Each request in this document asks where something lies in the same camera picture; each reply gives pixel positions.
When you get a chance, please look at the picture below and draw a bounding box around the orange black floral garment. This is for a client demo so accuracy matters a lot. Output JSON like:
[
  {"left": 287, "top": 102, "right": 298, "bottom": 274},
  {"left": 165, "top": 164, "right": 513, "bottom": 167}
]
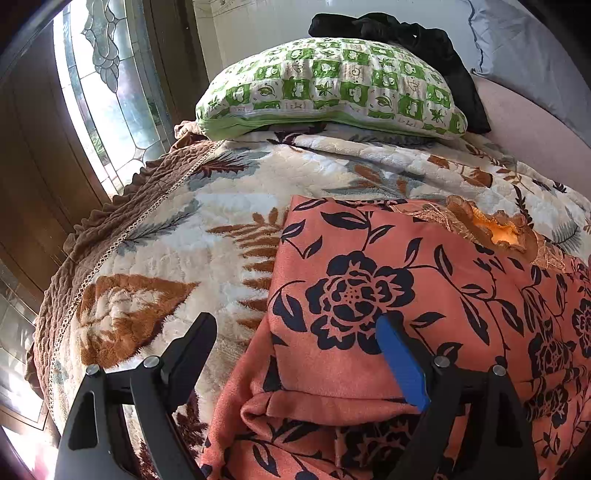
[{"left": 200, "top": 196, "right": 590, "bottom": 479}]

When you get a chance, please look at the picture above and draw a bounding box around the leaf pattern quilted blanket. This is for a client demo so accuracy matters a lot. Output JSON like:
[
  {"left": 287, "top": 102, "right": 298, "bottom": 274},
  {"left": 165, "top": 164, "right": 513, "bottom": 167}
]
[{"left": 33, "top": 124, "right": 590, "bottom": 479}]

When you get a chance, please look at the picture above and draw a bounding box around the leaded glass window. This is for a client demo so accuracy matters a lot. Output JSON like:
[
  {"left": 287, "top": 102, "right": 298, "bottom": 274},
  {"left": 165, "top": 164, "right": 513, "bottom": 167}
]
[{"left": 52, "top": 0, "right": 172, "bottom": 197}]

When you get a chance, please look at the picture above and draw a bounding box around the pink padded headboard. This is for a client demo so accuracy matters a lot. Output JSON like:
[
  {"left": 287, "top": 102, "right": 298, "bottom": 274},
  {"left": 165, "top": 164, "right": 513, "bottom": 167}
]
[{"left": 473, "top": 76, "right": 590, "bottom": 197}]

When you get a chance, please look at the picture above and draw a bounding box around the green white patterned pillow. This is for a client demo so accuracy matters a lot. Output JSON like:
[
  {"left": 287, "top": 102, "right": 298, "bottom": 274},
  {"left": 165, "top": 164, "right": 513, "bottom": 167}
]
[{"left": 195, "top": 37, "right": 468, "bottom": 140}]

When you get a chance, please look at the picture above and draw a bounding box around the grey pillow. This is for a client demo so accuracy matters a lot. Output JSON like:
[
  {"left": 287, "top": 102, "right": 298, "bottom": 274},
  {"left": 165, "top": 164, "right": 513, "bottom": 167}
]
[{"left": 468, "top": 0, "right": 590, "bottom": 143}]

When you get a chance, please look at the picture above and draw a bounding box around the black crumpled garment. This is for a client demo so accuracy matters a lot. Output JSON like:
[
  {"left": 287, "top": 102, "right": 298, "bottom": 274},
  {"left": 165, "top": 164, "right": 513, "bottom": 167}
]
[{"left": 308, "top": 13, "right": 491, "bottom": 134}]

